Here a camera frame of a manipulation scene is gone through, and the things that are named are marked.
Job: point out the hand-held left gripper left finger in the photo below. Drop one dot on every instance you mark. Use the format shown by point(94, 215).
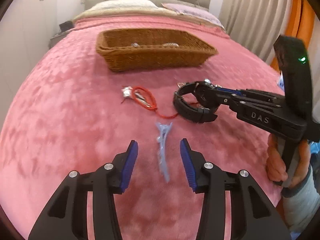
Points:
point(128, 165)

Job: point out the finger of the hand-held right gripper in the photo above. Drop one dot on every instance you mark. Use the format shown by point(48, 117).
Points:
point(220, 102)
point(225, 91)

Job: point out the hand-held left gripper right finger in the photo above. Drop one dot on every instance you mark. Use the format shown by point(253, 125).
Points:
point(187, 165)

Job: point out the blue hair clip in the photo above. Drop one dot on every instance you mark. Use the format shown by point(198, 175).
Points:
point(162, 155)

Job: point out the black wrist watch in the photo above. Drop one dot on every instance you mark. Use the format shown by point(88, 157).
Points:
point(187, 115)

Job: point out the brown wicker basket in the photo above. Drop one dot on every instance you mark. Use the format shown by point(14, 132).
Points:
point(155, 57)

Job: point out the person's right forearm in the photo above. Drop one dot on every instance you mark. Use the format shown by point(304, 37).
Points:
point(302, 205)

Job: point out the small silver jewelry piece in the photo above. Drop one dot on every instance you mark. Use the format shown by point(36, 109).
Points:
point(135, 45)

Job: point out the person's right hand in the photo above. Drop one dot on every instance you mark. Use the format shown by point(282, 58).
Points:
point(275, 165)

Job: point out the small silver earring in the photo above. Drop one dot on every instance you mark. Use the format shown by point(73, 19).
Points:
point(180, 85)
point(207, 80)

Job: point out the crumpled silver foil piece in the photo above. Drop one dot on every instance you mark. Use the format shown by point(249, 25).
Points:
point(126, 91)

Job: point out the beige curtain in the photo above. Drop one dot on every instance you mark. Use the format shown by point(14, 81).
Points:
point(250, 17)

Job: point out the pink plush blanket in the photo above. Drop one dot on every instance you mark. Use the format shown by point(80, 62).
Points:
point(70, 110)

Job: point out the orange curtain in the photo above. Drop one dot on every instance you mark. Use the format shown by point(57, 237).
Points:
point(303, 17)

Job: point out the pink pillow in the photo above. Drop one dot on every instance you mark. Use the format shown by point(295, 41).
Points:
point(192, 11)

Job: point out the white pillow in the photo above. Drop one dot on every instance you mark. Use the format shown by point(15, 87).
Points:
point(122, 5)

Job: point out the grey nightstand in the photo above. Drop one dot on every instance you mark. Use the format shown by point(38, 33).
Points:
point(56, 40)

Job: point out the small black box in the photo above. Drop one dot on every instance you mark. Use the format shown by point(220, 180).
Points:
point(66, 26)

